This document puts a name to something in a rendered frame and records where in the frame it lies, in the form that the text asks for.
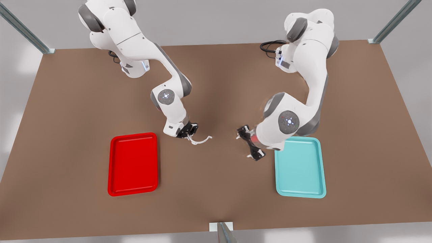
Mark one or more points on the red plastic tray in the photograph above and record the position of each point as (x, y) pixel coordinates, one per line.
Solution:
(133, 164)

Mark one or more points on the white drainage pipe clamp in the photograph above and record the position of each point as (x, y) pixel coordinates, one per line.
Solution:
(200, 140)

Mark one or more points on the silver frame post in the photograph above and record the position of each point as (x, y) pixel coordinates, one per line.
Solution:
(394, 21)
(25, 29)
(222, 231)

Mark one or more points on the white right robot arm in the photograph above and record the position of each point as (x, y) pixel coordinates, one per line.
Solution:
(135, 40)

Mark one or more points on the light blue plastic tray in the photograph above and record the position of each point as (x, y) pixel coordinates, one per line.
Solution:
(300, 167)

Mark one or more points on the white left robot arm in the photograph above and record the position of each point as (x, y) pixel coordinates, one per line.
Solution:
(303, 67)

